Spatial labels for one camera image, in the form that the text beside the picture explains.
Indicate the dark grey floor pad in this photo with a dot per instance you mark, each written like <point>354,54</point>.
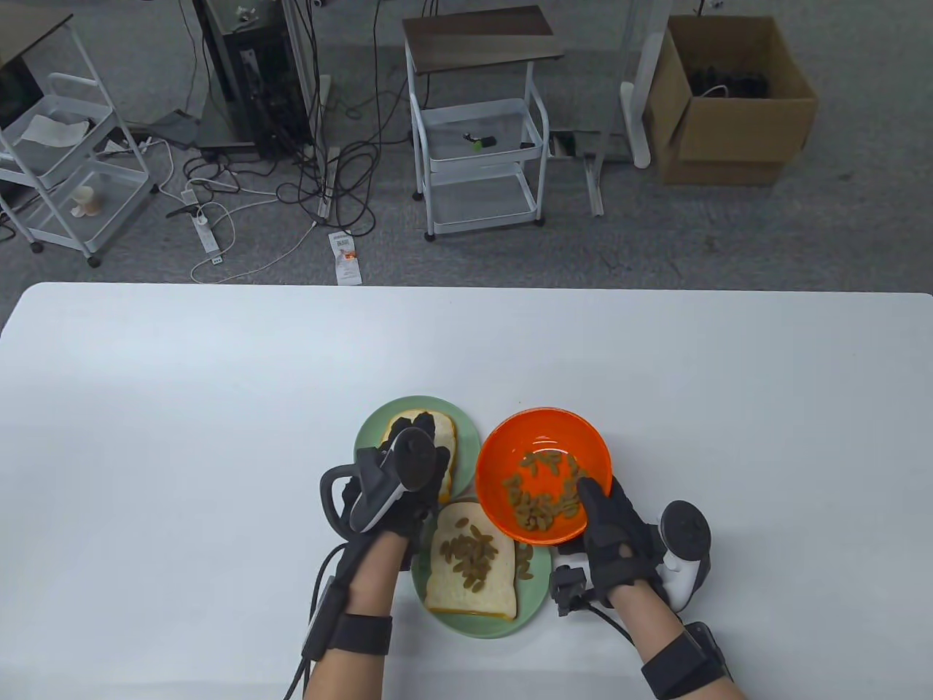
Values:
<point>175,127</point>

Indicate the black gear in box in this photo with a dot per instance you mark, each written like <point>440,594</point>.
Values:
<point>729,80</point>

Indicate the large green plate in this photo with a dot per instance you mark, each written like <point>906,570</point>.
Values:
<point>536,594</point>

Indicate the cardboard box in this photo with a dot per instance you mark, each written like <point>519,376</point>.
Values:
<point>736,138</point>

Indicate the white tissue paper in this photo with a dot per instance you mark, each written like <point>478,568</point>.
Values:
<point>51,131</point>

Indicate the white cart with tissue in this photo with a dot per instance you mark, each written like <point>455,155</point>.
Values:
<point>95,204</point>

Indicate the person's left hand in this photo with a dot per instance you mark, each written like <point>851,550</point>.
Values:
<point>412,525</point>

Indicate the small green plate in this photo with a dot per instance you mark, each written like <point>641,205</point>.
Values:
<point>368,437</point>

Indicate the green black tool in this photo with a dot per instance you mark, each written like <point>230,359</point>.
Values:
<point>481,141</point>

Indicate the beige paper cup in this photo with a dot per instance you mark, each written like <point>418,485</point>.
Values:
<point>86,200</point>

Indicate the orange bowl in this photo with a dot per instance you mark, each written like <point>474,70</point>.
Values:
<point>539,430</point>

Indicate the white cart with brown top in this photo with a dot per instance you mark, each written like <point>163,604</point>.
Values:
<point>481,36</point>

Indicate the black white left hand controller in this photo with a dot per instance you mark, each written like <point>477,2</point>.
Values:
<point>415,459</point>

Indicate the pile of raisins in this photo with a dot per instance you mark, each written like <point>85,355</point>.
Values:
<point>543,503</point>

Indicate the black white hand controller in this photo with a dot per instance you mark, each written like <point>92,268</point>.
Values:
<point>685,532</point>
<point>415,459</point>

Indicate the white desk leg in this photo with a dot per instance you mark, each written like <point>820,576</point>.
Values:
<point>635,124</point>

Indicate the person's left forearm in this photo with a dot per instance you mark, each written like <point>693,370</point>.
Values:
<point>364,590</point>

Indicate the black computer tower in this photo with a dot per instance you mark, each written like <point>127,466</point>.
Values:
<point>255,80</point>

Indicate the white power strip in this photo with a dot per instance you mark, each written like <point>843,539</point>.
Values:
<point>205,233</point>

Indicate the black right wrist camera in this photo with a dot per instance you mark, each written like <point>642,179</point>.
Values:
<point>568,590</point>

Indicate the black white right hand controller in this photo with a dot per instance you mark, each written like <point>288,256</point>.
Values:
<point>685,532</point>

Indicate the person's right forearm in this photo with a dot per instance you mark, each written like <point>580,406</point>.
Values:
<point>656,634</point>

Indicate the white paper leaflet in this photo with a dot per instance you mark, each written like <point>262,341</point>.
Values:
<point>344,259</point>

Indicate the large toast slice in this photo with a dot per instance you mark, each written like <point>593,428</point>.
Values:
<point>474,601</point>

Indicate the small toast slice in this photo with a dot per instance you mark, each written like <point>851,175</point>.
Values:
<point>450,437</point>

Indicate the person's right hand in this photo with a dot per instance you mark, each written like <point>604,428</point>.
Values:
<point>619,547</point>

